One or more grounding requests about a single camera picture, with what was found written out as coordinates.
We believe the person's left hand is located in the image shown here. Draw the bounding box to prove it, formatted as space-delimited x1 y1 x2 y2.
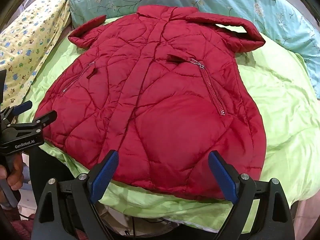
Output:
0 152 25 208

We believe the red quilted jacket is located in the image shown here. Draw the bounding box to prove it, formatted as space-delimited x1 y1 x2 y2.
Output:
34 5 267 200

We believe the teal floral quilt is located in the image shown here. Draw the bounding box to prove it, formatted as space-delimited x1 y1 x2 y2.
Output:
69 0 320 99

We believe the yellow printed cloth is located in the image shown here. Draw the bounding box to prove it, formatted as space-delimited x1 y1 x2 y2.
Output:
0 0 74 105

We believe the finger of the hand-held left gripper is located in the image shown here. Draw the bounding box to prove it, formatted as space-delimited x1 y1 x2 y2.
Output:
0 100 33 124
5 110 58 140

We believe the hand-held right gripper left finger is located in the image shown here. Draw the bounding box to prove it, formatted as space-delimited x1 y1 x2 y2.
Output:
31 149 120 240

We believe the black cable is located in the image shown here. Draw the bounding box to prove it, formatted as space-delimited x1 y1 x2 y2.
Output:
130 215 165 238

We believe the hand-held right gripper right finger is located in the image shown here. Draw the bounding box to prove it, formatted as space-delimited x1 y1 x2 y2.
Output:
208 150 298 240

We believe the light green blanket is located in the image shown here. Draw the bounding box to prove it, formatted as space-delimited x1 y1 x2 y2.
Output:
25 17 320 233

